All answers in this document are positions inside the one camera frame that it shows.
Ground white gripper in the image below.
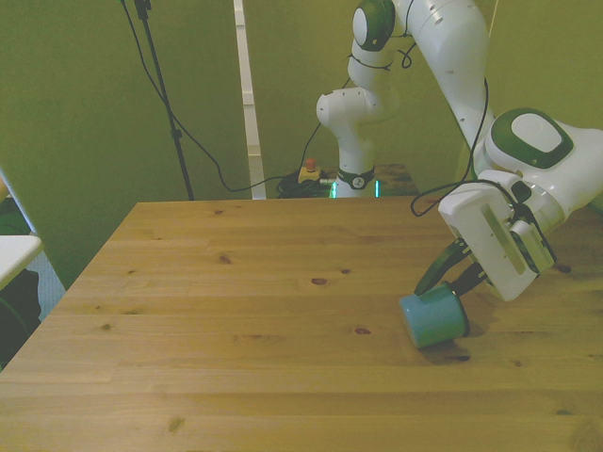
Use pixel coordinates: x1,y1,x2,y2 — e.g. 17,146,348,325
414,180,541,303

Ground light blue enamel mug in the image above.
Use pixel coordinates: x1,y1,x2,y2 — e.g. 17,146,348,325
398,280,471,350

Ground small wooden robot base table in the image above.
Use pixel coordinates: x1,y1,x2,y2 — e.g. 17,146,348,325
371,163,421,199

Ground yellow emergency stop box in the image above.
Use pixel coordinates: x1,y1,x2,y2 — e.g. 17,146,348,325
298,158,323,186

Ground white perforated panel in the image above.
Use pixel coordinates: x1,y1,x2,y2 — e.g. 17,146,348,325
25,253,68,327

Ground white side shelf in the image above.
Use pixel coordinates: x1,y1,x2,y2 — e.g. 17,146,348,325
0,234,44,291

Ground white slanted bar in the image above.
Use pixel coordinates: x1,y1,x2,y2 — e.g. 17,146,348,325
0,166,41,237

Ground dark green bulky object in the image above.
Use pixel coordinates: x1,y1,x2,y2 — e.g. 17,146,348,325
0,268,41,374

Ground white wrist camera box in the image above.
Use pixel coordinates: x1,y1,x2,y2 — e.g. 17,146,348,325
507,217,558,275

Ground black coiled cable bundle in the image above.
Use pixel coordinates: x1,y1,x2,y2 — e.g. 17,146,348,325
274,172,338,200

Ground black hanging stand cable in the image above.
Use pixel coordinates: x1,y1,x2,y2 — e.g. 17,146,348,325
119,0,352,194

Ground white vertical post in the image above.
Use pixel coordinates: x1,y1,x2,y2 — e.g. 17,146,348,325
233,0,268,201

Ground black camera stand pole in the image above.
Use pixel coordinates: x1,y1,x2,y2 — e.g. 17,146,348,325
133,0,196,202

